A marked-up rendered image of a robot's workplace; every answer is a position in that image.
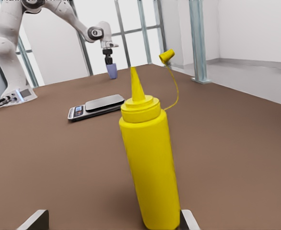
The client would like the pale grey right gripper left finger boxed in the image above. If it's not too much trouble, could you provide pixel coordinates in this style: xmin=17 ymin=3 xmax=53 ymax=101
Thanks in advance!
xmin=17 ymin=209 xmax=50 ymax=230

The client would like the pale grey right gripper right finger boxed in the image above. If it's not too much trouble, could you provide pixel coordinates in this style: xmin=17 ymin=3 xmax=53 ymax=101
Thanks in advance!
xmin=179 ymin=209 xmax=200 ymax=230

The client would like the lavender plastic cup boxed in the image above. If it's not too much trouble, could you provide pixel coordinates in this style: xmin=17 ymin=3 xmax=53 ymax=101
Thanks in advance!
xmin=106 ymin=62 xmax=118 ymax=80

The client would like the yellow squeeze sauce bottle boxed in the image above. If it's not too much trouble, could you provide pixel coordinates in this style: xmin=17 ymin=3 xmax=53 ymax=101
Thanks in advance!
xmin=118 ymin=48 xmax=181 ymax=230

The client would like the black and silver kitchen scale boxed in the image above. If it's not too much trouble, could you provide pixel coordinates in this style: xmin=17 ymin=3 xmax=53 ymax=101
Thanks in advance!
xmin=67 ymin=94 xmax=126 ymax=122

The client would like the silver frame crossbar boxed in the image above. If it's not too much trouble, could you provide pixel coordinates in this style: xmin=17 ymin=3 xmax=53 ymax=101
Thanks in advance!
xmin=111 ymin=24 xmax=161 ymax=37

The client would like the silver frame post with foot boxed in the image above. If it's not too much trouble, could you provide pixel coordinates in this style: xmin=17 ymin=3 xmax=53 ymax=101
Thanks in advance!
xmin=188 ymin=0 xmax=212 ymax=84

